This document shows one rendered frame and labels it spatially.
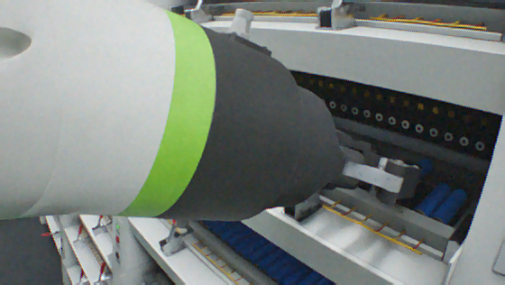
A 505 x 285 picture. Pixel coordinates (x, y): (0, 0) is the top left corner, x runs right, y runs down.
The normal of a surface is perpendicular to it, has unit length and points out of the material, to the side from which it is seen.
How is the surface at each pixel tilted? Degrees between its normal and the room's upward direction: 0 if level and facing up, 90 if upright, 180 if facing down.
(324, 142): 73
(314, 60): 109
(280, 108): 64
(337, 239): 19
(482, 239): 90
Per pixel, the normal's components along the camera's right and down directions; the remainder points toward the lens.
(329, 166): 0.63, 0.30
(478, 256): -0.76, 0.02
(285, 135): 0.68, 0.08
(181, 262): -0.10, -0.90
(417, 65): -0.76, 0.33
